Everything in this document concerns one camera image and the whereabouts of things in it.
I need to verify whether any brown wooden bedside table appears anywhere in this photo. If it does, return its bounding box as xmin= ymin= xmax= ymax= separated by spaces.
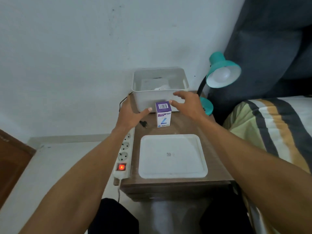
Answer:
xmin=113 ymin=91 xmax=235 ymax=202

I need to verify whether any person's right forearm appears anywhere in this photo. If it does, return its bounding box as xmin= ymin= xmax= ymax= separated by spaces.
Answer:
xmin=199 ymin=117 xmax=312 ymax=234

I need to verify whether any black lamp cable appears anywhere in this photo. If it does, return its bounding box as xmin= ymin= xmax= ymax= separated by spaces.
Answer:
xmin=119 ymin=92 xmax=133 ymax=113

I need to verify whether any person's left hand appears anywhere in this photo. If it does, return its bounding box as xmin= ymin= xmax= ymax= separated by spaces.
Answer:
xmin=115 ymin=94 xmax=153 ymax=131

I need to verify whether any teal desk lamp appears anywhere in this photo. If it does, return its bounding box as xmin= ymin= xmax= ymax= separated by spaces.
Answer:
xmin=197 ymin=51 xmax=242 ymax=117

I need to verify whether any white plastic bin lid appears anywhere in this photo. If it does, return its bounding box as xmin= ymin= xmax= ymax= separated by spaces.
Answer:
xmin=138 ymin=134 xmax=208 ymax=179

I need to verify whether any person's left leg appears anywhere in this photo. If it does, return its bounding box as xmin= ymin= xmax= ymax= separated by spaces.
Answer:
xmin=88 ymin=198 xmax=139 ymax=234

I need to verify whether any person's left forearm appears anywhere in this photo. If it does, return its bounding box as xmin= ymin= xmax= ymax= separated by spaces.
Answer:
xmin=19 ymin=127 xmax=136 ymax=234

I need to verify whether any white plastic storage bin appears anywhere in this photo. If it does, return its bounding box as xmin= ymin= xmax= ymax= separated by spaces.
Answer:
xmin=132 ymin=68 xmax=190 ymax=112

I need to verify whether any person's right hand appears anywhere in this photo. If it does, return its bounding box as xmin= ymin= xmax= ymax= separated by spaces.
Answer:
xmin=169 ymin=91 xmax=213 ymax=125

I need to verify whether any white power strip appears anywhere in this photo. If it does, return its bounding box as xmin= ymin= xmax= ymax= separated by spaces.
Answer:
xmin=113 ymin=127 xmax=135 ymax=180

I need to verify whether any dark blue padded headboard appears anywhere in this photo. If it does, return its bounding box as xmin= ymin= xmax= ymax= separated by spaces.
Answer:
xmin=207 ymin=0 xmax=312 ymax=125

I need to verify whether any striped bed sheet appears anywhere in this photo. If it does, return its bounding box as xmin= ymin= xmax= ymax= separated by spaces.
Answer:
xmin=222 ymin=96 xmax=312 ymax=234

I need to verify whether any white light bulb in lamp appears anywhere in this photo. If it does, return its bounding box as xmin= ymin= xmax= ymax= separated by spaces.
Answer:
xmin=211 ymin=67 xmax=231 ymax=83

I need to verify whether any brown wooden door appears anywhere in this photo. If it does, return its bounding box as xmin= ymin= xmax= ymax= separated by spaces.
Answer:
xmin=0 ymin=129 xmax=37 ymax=209

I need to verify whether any small purple and white box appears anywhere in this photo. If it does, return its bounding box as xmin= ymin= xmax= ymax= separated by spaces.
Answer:
xmin=156 ymin=102 xmax=172 ymax=128

